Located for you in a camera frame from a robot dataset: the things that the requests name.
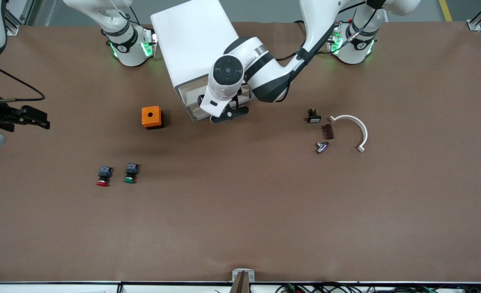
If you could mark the white table edge rail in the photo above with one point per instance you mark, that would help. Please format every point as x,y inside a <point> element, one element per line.
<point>41,288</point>

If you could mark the silver key switch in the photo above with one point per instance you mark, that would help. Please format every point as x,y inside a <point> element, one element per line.
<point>322,147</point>

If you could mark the white curved bracket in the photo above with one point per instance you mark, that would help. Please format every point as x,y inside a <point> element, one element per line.
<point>362,130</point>

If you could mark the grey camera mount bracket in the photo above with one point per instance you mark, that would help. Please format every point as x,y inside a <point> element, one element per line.
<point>242,278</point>

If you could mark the brown terminal block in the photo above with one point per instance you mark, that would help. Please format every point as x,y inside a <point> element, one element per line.
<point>328,132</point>

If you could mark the orange box with hole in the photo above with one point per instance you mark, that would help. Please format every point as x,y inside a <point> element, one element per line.
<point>151,116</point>

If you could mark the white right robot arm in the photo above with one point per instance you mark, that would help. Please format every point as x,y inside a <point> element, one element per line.
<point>130,44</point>

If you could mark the green push button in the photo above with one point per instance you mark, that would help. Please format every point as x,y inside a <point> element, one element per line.
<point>130,175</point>

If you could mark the black switch white face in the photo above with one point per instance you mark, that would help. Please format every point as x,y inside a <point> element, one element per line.
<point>314,117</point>

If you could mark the red push button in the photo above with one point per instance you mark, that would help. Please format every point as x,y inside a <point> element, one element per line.
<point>103,178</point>

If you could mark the brown table cover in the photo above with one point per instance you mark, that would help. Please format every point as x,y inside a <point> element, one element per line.
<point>240,228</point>

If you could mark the aluminium frame profile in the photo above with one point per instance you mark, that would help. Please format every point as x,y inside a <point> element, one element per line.
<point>474,25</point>
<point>14,28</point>

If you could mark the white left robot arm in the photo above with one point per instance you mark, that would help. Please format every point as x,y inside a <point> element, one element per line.
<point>264,69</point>

